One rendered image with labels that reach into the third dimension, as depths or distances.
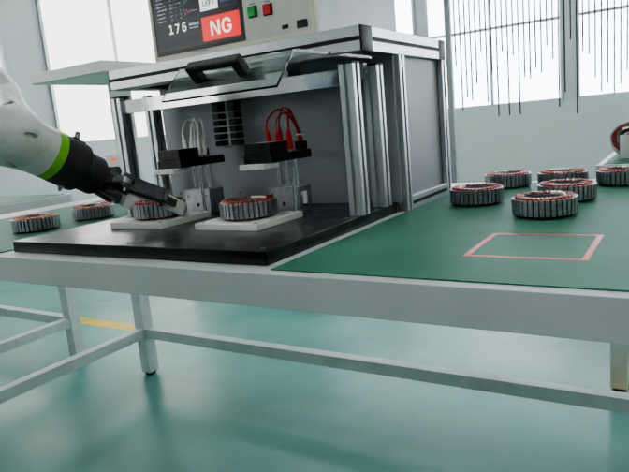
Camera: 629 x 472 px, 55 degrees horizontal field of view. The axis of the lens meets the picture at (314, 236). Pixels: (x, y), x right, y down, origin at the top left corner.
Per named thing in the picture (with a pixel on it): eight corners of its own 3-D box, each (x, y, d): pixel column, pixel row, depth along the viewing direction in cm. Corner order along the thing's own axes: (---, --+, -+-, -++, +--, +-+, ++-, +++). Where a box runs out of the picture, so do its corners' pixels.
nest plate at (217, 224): (257, 230, 107) (256, 224, 106) (195, 229, 114) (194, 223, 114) (303, 216, 119) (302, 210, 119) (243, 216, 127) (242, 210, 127)
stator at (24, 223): (33, 234, 144) (30, 218, 143) (2, 234, 149) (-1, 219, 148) (70, 225, 153) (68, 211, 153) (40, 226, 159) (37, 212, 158)
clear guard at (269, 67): (276, 87, 89) (271, 45, 88) (161, 103, 102) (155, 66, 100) (373, 87, 116) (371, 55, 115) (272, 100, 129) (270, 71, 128)
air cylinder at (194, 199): (211, 213, 137) (208, 188, 136) (187, 213, 141) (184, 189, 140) (226, 209, 142) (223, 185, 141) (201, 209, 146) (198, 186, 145)
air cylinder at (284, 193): (299, 213, 125) (297, 185, 124) (270, 213, 129) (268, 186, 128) (312, 208, 129) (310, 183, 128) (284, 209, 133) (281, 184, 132)
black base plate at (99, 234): (267, 266, 88) (266, 251, 88) (14, 251, 122) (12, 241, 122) (397, 212, 127) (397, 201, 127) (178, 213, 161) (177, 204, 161)
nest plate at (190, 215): (160, 228, 119) (159, 223, 119) (110, 228, 127) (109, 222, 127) (211, 215, 132) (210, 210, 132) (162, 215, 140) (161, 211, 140)
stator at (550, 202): (536, 222, 101) (535, 200, 101) (499, 214, 112) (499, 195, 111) (592, 213, 104) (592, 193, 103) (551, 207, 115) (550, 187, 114)
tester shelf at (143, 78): (361, 50, 108) (359, 23, 107) (109, 91, 144) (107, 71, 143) (446, 60, 145) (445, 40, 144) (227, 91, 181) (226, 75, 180)
